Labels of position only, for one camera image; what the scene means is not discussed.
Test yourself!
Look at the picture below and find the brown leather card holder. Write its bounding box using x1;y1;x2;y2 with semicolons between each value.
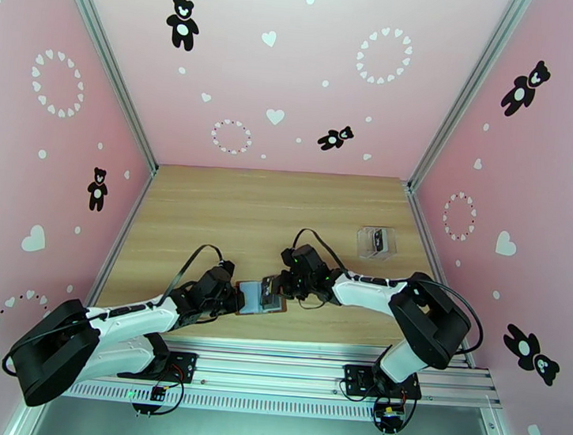
232;277;292;321

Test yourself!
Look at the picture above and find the clear acrylic card stand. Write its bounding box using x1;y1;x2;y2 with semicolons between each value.
354;223;400;263

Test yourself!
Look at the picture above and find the black right camera cable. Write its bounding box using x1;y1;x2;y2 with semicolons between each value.
281;226;492;360

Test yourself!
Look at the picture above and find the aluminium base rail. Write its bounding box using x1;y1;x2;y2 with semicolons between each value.
80;324;507;421

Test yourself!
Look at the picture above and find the perforated metal cable tray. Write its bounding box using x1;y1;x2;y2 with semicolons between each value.
62;380;382;425

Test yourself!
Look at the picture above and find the aluminium corner post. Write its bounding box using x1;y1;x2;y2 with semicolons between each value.
40;0;174;172
406;0;535;200

